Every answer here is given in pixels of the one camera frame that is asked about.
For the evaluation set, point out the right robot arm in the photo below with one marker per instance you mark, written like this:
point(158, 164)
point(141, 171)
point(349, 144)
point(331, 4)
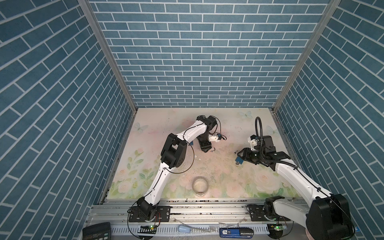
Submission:
point(326, 216)

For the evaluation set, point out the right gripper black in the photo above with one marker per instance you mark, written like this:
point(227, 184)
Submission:
point(245, 154)

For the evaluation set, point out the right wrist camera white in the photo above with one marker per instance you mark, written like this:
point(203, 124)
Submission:
point(253, 140)

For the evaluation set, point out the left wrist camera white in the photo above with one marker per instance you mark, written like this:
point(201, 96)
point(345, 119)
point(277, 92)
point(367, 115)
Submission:
point(215, 137)

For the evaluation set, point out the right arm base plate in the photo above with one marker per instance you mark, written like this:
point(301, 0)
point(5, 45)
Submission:
point(255, 212)

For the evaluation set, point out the clear tape roll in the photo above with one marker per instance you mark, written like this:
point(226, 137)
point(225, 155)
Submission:
point(200, 186)

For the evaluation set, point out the light blue small object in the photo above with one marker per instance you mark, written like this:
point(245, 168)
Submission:
point(184, 229)

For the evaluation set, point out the aluminium mounting rail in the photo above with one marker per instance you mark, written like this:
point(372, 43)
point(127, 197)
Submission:
point(187, 211)

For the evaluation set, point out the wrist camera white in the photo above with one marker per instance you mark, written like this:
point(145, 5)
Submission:
point(215, 137)
point(253, 140)

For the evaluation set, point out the black calculator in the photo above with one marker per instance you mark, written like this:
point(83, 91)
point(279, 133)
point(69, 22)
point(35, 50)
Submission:
point(101, 231)

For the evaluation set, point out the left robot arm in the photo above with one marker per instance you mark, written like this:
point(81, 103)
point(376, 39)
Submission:
point(173, 155)

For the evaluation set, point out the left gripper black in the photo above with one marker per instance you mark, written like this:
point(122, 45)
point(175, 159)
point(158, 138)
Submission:
point(205, 146)

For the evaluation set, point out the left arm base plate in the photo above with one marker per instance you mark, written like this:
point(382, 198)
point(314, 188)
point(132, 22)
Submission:
point(161, 212)

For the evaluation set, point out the blue black device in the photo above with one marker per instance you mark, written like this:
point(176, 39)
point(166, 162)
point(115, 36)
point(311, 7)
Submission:
point(236, 233)

